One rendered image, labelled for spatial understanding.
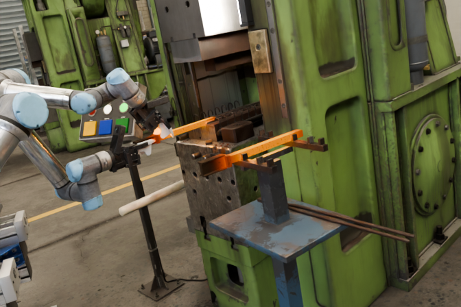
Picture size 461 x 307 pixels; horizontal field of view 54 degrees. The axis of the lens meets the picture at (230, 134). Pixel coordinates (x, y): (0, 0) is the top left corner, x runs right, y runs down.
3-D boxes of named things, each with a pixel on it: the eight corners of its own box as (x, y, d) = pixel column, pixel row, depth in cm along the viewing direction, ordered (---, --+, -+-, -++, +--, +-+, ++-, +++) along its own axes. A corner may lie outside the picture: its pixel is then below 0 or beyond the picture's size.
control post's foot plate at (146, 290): (156, 303, 246) (152, 288, 244) (135, 290, 262) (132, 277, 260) (186, 284, 259) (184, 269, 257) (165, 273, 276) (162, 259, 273)
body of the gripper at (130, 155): (132, 161, 181) (105, 170, 173) (128, 140, 179) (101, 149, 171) (143, 163, 175) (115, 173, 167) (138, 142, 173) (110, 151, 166)
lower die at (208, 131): (217, 142, 196) (213, 123, 194) (189, 138, 210) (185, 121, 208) (279, 116, 222) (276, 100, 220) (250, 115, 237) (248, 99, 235)
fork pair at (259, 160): (269, 166, 126) (267, 160, 125) (256, 164, 130) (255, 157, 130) (324, 143, 138) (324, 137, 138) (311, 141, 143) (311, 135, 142)
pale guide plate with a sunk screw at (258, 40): (269, 72, 178) (263, 29, 174) (254, 73, 184) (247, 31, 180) (274, 71, 179) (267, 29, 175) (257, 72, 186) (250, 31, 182)
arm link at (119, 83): (105, 73, 173) (123, 63, 171) (123, 94, 179) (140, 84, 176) (101, 83, 167) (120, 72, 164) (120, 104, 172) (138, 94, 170)
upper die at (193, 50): (202, 61, 187) (197, 38, 185) (173, 63, 202) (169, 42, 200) (268, 44, 214) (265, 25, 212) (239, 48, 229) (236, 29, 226)
